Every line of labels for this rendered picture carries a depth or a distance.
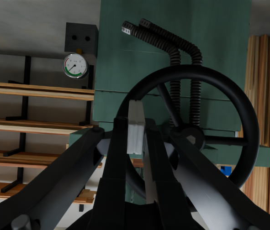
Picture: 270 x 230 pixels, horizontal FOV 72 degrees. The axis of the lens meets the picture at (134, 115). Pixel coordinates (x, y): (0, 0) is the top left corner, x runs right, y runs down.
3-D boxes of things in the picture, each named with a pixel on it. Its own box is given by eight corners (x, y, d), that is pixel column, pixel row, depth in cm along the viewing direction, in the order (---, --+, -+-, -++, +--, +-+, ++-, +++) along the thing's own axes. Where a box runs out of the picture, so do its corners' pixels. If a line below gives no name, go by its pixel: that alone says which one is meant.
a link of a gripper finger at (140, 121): (136, 123, 15) (145, 124, 15) (135, 99, 22) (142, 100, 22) (134, 154, 16) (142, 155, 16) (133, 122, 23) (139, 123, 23)
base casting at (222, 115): (245, 101, 54) (242, 132, 55) (185, 107, 112) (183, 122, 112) (92, 89, 53) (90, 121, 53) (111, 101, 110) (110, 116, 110)
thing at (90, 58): (96, 23, 49) (93, 54, 49) (102, 41, 61) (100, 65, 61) (64, 21, 49) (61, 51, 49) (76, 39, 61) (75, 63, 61)
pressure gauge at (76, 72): (88, 46, 46) (86, 79, 46) (91, 51, 50) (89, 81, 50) (63, 44, 46) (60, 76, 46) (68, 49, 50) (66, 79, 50)
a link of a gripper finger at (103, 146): (125, 158, 14) (87, 155, 14) (127, 130, 19) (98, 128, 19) (127, 141, 14) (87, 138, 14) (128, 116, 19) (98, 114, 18)
